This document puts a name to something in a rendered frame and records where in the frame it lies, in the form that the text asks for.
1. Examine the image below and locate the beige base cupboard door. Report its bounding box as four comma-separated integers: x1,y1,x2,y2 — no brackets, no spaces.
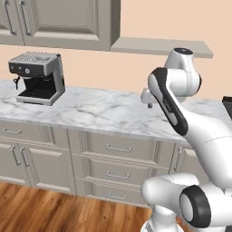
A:
168,144,212,186
21,144,77,195
0,140,33,186

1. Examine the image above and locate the black appliance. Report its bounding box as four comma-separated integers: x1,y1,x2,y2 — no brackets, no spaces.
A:
221,95,232,121

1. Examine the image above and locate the wide beige wall cupboard door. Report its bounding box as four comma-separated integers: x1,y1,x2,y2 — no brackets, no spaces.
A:
15,0,112,52

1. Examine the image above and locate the silver base cupboard door handle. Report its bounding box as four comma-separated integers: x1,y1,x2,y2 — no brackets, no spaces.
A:
10,145,22,167
173,146,183,174
19,146,31,169

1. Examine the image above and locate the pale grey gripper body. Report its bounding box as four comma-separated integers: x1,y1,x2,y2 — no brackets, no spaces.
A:
140,87,160,105

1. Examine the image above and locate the wide beige drawer front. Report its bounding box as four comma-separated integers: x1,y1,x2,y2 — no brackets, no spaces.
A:
67,129,177,169
72,154,170,190
74,178,152,208

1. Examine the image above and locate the silver small drawer handle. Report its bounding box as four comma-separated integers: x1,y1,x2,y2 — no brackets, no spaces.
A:
2,127,23,135

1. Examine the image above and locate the small beige drawer front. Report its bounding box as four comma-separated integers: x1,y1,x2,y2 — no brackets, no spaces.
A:
0,120,53,145

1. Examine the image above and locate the silver wide drawer handle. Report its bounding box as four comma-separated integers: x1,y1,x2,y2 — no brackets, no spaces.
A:
105,170,131,180
108,191,128,201
104,143,133,153

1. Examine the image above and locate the silver espresso coffee machine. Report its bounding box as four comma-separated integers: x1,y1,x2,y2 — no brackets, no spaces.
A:
7,51,66,107

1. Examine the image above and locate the narrow beige wall cupboard door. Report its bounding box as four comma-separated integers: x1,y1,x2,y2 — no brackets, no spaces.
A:
0,0,25,46

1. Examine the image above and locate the silver wall cupboard door handle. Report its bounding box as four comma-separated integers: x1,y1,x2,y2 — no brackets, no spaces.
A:
4,0,16,36
19,0,33,37

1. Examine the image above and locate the beige wall shelf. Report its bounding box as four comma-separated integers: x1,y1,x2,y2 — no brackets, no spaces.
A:
110,36,215,60

